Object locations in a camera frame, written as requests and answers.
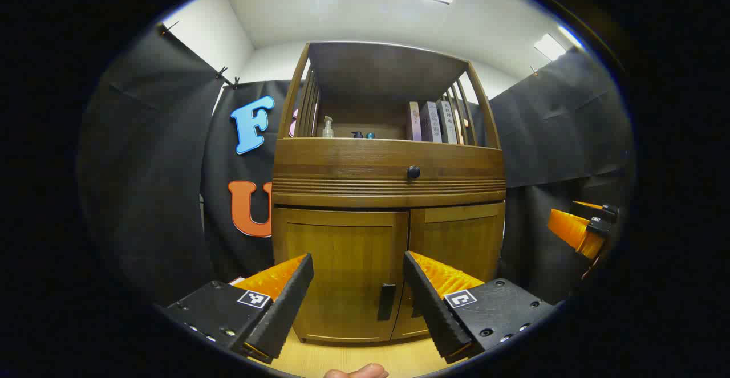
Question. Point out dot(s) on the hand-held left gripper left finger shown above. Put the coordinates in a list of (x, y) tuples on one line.
[(285, 309)]

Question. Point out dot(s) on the wooden shoe cabinet door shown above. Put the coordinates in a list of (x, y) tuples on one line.
[(342, 252), (462, 241)]

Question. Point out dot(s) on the black backdrop cloth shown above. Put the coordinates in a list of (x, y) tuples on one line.
[(142, 167)]

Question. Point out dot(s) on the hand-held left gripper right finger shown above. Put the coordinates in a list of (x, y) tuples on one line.
[(430, 309)]

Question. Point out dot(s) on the small ceiling light panel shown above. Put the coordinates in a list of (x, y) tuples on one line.
[(549, 46)]

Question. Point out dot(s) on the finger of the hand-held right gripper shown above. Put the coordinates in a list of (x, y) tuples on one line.
[(609, 212), (570, 231)]

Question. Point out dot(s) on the wooden cabinet drawer black knob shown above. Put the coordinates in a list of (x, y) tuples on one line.
[(342, 161)]

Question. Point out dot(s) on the white book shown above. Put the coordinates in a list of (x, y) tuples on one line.
[(447, 121)]

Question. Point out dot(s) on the clear pump bottle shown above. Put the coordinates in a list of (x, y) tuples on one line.
[(328, 130)]

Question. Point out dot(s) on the wooden double-door shoe cabinet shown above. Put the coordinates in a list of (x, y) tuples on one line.
[(370, 200)]

